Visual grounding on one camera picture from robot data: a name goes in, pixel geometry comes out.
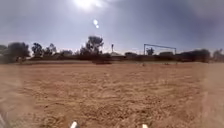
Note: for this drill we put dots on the tall dark tree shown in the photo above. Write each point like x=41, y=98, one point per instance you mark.
x=93, y=45

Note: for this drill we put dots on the metal goal frame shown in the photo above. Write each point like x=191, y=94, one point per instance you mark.
x=160, y=45

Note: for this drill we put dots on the row of trees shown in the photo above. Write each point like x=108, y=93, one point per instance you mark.
x=18, y=50

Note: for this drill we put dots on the robot's own part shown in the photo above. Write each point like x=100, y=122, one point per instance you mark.
x=74, y=125
x=145, y=126

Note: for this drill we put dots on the pole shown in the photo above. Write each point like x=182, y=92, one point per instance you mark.
x=112, y=48

